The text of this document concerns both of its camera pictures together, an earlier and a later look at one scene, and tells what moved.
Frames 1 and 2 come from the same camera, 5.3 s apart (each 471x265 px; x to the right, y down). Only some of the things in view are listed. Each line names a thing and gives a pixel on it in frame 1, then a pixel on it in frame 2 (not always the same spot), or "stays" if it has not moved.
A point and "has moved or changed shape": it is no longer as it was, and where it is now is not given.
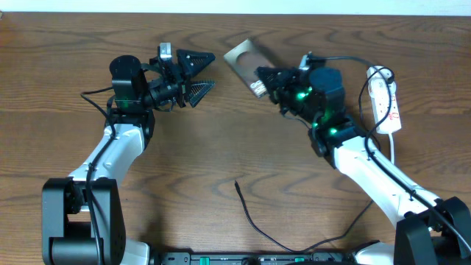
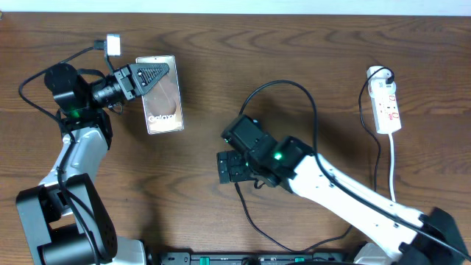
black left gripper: [182, 87] -> [125, 78]
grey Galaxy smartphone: [245, 59] has moved or changed shape
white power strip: [382, 87] stays
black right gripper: [281, 79] -> [228, 167]
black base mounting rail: [254, 258] stays
